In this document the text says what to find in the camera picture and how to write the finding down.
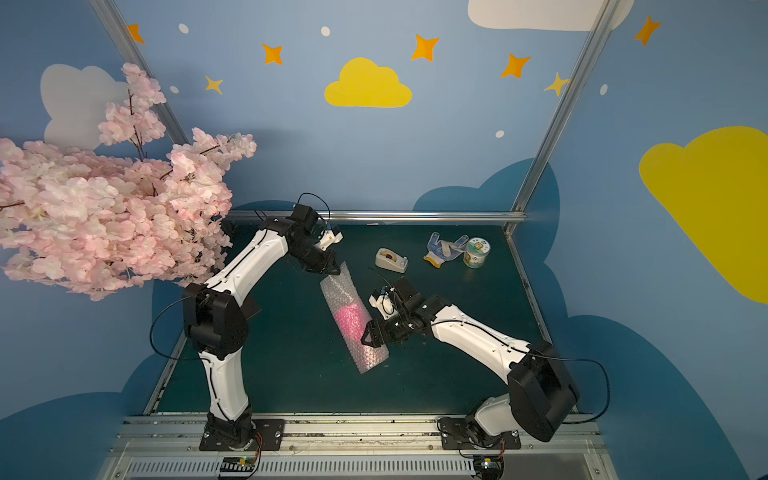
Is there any bubble wrap sheet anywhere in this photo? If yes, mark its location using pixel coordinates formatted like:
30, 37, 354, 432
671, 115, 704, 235
320, 262, 389, 374

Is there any pink plastic wine glass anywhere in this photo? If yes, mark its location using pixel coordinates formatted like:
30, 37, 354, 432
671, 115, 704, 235
333, 303, 371, 345

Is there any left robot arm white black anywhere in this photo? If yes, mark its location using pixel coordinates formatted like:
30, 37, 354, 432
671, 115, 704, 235
182, 204, 343, 453

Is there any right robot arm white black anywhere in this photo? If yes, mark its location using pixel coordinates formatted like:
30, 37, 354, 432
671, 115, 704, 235
361, 277, 579, 450

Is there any beige tape dispenser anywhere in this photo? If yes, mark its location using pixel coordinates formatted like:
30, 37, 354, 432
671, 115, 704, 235
374, 248, 408, 274

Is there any blue white work glove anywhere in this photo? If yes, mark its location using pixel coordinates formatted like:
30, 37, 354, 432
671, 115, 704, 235
423, 232, 469, 268

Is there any green label tape roll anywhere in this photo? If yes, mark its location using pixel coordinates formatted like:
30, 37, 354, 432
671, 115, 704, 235
463, 237, 491, 269

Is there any right controller board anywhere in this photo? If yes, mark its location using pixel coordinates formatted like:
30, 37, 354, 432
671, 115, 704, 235
473, 456, 504, 480

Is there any controller board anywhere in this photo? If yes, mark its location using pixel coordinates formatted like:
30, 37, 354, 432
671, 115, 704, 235
217, 457, 256, 479
473, 456, 504, 480

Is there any pink cherry blossom tree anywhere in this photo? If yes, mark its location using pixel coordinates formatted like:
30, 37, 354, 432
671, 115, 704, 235
0, 62, 258, 316

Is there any left controller board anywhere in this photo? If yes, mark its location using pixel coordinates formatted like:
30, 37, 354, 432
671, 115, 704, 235
217, 457, 256, 479

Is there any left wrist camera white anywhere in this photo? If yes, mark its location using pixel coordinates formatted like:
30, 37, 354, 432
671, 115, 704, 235
315, 229, 343, 251

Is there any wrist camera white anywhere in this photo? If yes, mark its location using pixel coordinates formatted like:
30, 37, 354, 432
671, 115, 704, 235
315, 229, 343, 251
369, 289, 397, 320

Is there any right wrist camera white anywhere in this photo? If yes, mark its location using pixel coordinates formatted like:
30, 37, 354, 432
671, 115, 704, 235
369, 289, 397, 320

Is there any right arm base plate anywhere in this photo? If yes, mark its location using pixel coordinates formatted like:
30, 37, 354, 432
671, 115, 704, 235
436, 416, 521, 450

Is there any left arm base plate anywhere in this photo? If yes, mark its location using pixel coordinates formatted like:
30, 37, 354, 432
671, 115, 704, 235
199, 417, 286, 452

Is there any aluminium rail frame front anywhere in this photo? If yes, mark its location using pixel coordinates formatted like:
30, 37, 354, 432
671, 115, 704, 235
97, 414, 618, 479

